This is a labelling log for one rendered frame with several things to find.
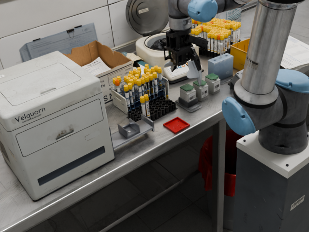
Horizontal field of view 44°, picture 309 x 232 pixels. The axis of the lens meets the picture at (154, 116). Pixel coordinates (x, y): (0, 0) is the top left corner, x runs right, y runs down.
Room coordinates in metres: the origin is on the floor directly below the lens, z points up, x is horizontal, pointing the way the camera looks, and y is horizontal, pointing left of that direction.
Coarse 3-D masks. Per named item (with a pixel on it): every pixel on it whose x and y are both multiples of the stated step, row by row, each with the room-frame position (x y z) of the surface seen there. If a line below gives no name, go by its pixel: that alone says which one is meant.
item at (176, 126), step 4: (172, 120) 1.12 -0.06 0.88; (176, 120) 1.12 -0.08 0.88; (180, 120) 1.12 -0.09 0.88; (164, 124) 1.09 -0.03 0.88; (168, 124) 1.10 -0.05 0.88; (172, 124) 1.10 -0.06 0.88; (176, 124) 1.09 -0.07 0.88; (180, 124) 1.09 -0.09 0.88; (184, 124) 1.09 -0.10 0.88; (188, 124) 1.08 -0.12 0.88; (168, 128) 1.07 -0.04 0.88; (172, 128) 1.07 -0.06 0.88; (176, 128) 1.07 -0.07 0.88; (180, 128) 1.07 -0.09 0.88; (184, 128) 1.06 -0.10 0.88; (172, 132) 1.05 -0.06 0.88; (176, 132) 1.04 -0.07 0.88
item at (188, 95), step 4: (180, 88) 1.21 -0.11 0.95; (180, 92) 1.22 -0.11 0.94; (184, 92) 1.20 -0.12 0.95; (188, 92) 1.19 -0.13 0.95; (192, 92) 1.19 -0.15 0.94; (180, 96) 1.22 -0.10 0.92; (184, 96) 1.20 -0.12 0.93; (188, 96) 1.18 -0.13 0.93; (192, 96) 1.19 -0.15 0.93; (188, 100) 1.18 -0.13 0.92
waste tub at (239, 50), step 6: (240, 42) 1.52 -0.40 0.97; (246, 42) 1.54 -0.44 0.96; (234, 48) 1.47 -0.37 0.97; (240, 48) 1.52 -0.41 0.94; (246, 48) 1.54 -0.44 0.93; (234, 54) 1.47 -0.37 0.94; (240, 54) 1.44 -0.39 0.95; (234, 60) 1.47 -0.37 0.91; (240, 60) 1.44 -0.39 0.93; (234, 66) 1.47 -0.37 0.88; (240, 66) 1.44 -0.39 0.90
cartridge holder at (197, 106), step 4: (176, 100) 1.23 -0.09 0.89; (180, 100) 1.21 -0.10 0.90; (184, 100) 1.19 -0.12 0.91; (192, 100) 1.19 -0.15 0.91; (196, 100) 1.20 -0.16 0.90; (180, 104) 1.21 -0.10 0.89; (184, 104) 1.19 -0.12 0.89; (188, 104) 1.17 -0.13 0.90; (192, 104) 1.19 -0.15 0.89; (196, 104) 1.19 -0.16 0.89; (200, 104) 1.19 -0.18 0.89; (184, 108) 1.19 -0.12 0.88; (188, 108) 1.17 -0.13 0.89; (192, 108) 1.17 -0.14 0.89; (196, 108) 1.17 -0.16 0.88
